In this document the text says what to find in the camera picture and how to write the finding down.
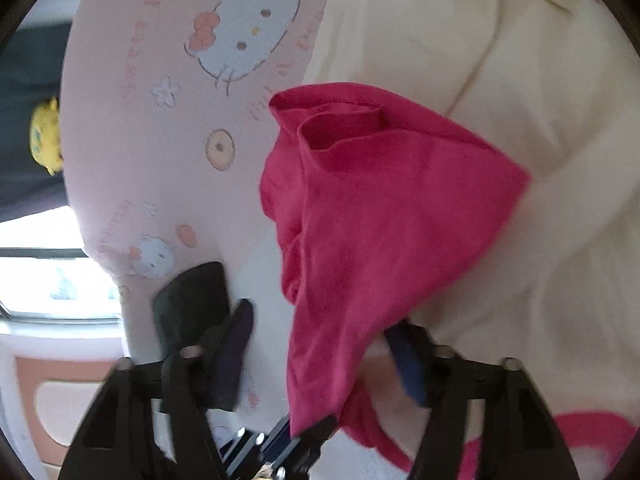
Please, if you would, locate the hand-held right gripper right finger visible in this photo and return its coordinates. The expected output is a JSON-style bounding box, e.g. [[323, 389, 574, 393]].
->
[[385, 321, 581, 480]]

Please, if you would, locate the black folded cloth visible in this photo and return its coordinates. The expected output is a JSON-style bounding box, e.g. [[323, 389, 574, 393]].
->
[[152, 261, 231, 361]]

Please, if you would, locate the cream shirt with pink sleeves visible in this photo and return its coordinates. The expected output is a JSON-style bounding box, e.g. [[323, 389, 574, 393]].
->
[[258, 0, 640, 480]]

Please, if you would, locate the sofa with pink cat-print cover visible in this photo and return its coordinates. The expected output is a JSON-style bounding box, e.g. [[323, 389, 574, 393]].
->
[[60, 0, 416, 480]]

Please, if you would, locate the white orange panelled furniture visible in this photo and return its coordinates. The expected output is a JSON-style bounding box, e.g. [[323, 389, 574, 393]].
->
[[0, 322, 126, 476]]

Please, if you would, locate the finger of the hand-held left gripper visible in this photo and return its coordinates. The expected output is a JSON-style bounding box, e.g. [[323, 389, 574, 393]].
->
[[225, 416, 337, 480]]

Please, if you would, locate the yellow plush toy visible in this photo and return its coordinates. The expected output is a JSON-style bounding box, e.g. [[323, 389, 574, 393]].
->
[[29, 97, 63, 177]]

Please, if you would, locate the window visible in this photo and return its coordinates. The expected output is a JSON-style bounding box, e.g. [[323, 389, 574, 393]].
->
[[0, 205, 123, 321]]

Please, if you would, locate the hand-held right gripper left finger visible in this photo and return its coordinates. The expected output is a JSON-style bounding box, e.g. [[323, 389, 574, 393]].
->
[[59, 299, 255, 480]]

